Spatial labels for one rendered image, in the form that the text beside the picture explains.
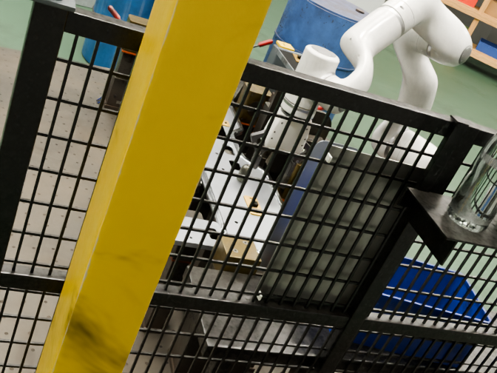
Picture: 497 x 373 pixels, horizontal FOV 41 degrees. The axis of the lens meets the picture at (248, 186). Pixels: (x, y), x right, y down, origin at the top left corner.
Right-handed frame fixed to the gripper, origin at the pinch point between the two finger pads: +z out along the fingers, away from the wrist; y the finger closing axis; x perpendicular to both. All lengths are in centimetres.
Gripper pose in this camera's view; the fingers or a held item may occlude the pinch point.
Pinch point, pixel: (271, 166)
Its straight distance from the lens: 165.1
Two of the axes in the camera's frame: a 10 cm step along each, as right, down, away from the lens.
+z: -3.6, 8.2, 4.5
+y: -9.0, -1.8, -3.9
